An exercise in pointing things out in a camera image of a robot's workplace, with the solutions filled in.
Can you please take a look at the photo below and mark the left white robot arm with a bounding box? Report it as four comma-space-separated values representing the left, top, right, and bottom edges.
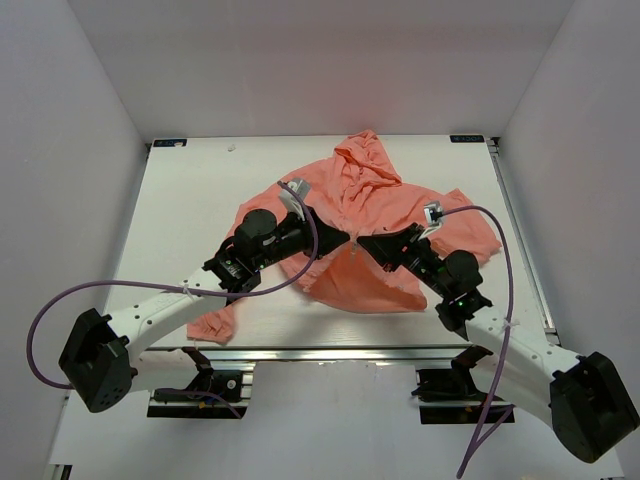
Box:
59, 209, 349, 413

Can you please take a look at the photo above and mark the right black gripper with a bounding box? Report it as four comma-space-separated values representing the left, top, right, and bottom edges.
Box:
358, 222, 452, 298

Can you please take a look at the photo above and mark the left blue corner label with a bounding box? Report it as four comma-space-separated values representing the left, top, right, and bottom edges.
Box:
152, 138, 187, 148

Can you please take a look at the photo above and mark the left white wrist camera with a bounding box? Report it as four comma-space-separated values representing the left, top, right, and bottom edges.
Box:
278, 178, 311, 220

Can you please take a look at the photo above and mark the blue corner label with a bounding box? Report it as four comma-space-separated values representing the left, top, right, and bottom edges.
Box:
449, 134, 485, 144
152, 138, 187, 148

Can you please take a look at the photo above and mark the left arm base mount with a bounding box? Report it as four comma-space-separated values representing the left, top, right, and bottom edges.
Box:
143, 347, 253, 420

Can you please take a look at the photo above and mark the front aluminium rail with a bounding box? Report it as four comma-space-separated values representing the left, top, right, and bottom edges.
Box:
139, 344, 501, 366

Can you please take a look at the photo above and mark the right blue corner label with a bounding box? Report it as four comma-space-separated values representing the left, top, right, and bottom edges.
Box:
449, 134, 485, 144

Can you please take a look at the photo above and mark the aluminium rail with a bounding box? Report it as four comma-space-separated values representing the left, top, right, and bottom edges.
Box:
486, 137, 559, 343
139, 344, 501, 366

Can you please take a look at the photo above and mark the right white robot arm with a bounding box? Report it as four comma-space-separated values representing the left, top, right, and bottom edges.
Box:
357, 224, 639, 463

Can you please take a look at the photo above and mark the right aluminium rail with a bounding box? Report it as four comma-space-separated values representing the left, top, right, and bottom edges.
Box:
486, 137, 559, 343

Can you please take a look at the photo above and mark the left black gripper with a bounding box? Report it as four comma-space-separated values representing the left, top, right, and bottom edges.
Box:
254, 205, 349, 271

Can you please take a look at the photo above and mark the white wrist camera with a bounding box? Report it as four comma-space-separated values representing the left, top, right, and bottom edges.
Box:
278, 178, 311, 220
419, 201, 444, 240

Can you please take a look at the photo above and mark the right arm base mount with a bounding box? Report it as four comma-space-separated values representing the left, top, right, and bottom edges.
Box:
411, 346, 494, 425

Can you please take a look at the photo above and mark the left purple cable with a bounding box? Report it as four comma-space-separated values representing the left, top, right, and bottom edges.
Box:
25, 180, 321, 419

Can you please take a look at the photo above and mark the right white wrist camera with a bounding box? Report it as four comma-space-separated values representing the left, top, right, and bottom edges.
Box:
419, 201, 444, 240

